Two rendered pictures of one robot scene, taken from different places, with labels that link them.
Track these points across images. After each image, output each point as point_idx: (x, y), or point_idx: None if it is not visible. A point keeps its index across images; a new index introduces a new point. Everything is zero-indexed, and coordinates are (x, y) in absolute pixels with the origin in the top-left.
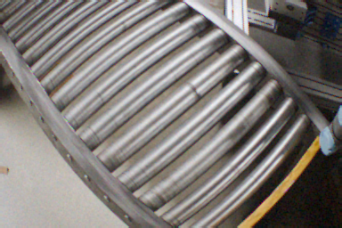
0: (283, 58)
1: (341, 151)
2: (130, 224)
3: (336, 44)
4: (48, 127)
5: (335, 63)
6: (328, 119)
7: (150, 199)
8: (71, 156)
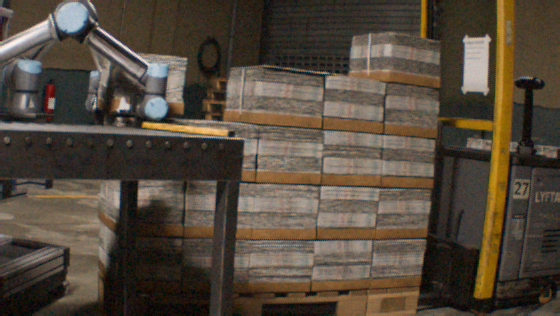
0: None
1: (84, 306)
2: (186, 164)
3: (17, 196)
4: (101, 139)
5: (7, 252)
6: (44, 305)
7: (171, 134)
8: (132, 134)
